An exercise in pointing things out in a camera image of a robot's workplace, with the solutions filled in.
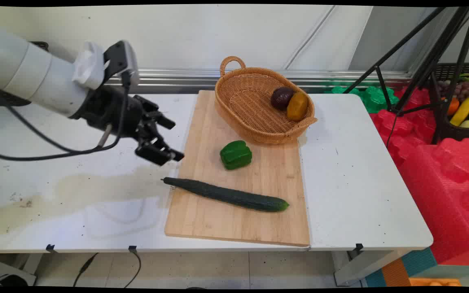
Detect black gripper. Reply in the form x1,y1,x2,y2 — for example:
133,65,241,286
81,87,185,167

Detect yellow orange toy fruit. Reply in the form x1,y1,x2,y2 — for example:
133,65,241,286
287,91,309,122

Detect green toy bell pepper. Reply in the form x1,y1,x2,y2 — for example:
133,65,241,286
219,140,253,171

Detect dark green cucumber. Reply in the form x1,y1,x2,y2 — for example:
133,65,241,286
161,177,290,213

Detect woven wicker basket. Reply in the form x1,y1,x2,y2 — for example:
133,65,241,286
214,56,318,145

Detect bamboo cutting board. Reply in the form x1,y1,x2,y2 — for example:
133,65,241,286
164,90,311,247

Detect dark purple toy fruit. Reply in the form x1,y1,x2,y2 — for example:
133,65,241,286
270,86,295,111

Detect black basket with vegetables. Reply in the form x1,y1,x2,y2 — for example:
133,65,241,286
0,41,50,111

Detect green foam mat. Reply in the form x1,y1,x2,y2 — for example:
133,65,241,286
324,84,400,114

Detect white table leg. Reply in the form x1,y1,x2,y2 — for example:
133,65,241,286
332,248,407,286

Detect red foam mat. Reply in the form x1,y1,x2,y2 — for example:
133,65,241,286
369,86,439,168
397,137,469,266

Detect teal and orange mat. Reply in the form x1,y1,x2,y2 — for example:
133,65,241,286
365,247,438,288

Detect black tripod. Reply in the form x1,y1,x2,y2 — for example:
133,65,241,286
342,6,469,145

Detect black basket with fruit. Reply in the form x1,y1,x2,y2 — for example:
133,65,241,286
430,62,469,143

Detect yellow toy banana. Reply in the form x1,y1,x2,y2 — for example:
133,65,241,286
449,94,469,127

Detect purple toy grapes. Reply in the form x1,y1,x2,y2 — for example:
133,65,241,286
438,80,469,103

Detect orange flat object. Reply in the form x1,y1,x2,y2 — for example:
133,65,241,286
408,277,462,287

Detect black camera cable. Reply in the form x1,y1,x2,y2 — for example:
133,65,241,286
0,71,133,162

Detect black cable with silver plug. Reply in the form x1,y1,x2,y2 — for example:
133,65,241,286
4,104,114,155

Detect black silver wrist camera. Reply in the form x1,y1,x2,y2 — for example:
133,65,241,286
103,39,141,86

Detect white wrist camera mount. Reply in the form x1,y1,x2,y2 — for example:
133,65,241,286
72,41,110,90

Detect aluminium wall rail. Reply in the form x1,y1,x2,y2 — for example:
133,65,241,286
103,68,412,94

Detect black cable under table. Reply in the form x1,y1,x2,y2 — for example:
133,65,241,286
73,253,99,288
122,249,142,288

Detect grey table frame leg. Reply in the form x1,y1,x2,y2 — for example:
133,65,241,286
0,253,44,287

